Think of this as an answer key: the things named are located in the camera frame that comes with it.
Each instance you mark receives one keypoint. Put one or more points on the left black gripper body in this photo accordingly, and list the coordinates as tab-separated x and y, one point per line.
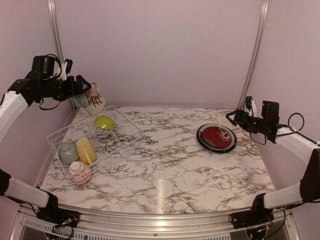
60	91

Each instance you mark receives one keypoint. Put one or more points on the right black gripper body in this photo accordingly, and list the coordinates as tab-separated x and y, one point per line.
250	126

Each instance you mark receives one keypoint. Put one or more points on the green patterned tall mug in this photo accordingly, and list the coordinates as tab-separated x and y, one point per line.
91	101

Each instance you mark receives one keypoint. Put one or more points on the light green flower plate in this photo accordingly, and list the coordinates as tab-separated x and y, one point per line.
231	136

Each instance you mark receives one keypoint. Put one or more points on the lime green bowl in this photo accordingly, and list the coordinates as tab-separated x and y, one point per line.
104	122

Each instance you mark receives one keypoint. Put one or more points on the black rimmed beige plate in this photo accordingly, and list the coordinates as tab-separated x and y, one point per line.
217	148

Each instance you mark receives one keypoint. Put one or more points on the yellow mug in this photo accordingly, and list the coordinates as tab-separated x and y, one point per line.
86	151

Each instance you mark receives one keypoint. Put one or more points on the pale green cup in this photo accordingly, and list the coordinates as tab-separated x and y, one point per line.
68	153

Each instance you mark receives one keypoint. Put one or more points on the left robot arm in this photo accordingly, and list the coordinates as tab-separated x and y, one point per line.
49	78

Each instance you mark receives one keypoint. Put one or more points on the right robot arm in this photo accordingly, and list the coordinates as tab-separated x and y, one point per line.
307	190

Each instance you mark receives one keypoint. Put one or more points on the pink white small bowl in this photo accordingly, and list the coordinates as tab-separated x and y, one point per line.
79	172

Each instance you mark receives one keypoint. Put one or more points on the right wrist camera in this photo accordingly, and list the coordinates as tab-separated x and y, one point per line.
251	106

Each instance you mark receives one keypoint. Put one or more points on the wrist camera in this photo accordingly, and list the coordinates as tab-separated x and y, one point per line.
251	106
66	67

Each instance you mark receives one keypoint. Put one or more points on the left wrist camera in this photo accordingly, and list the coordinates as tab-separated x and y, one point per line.
66	67

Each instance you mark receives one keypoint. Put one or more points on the white wire dish rack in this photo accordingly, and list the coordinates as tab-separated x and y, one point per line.
111	146

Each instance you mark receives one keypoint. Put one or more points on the left aluminium frame post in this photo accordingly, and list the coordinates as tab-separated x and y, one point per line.
52	10

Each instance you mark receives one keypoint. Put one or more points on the aluminium frame post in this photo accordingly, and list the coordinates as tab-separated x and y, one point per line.
258	42
52	10

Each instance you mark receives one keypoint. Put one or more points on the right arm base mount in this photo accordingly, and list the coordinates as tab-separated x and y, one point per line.
252	221

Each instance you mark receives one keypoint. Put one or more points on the right aluminium frame post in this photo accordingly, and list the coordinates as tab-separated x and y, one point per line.
258	42

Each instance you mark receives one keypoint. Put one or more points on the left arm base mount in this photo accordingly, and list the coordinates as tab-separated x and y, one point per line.
60	217

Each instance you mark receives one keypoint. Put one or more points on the front aluminium rail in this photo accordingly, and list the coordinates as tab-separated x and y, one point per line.
107	225

